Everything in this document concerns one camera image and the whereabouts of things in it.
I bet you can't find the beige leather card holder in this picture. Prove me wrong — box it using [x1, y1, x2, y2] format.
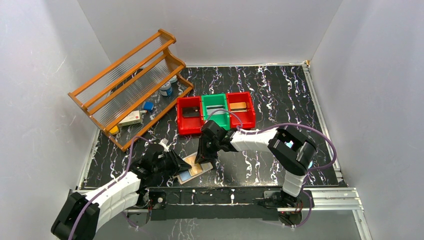
[173, 152, 213, 185]

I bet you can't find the left red plastic bin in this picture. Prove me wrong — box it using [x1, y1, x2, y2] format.
[176, 96, 204, 136]

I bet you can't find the black card in bin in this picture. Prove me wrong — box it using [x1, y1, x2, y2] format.
[182, 106, 201, 118]

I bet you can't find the small white red box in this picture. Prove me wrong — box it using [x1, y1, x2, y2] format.
[117, 110, 148, 127]

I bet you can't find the green plastic bin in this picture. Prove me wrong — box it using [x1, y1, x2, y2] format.
[201, 93, 230, 130]

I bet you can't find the orange wooden shelf rack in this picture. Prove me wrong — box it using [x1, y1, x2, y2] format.
[68, 29, 194, 151]

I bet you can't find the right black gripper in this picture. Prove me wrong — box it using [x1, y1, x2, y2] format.
[194, 135, 221, 165]

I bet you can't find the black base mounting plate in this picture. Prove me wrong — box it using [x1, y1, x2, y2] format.
[117, 186, 314, 229]

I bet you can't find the small blue cube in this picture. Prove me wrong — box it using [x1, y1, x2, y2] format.
[141, 101, 154, 112]

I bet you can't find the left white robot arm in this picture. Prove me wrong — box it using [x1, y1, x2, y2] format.
[50, 143, 192, 240]

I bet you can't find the gold card in bin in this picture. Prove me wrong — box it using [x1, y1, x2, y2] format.
[229, 101, 248, 113]

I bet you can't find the red plastic bin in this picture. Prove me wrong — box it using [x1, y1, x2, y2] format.
[176, 96, 204, 136]
[226, 92, 257, 130]

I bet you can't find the small yellow object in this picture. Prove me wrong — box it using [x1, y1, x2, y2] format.
[109, 125, 120, 135]

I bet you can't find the gold card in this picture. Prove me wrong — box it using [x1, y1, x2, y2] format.
[188, 156, 213, 176]
[229, 101, 248, 113]

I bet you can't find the blue white round jar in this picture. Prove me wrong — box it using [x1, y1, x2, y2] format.
[159, 81, 173, 97]

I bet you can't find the silver card in bin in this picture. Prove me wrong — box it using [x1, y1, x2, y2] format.
[206, 105, 224, 115]

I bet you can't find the right red plastic bin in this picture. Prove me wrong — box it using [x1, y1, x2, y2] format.
[226, 92, 257, 130]

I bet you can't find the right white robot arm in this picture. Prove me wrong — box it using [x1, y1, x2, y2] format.
[195, 120, 317, 207]

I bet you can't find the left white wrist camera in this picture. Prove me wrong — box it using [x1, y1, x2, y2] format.
[159, 138, 170, 152]

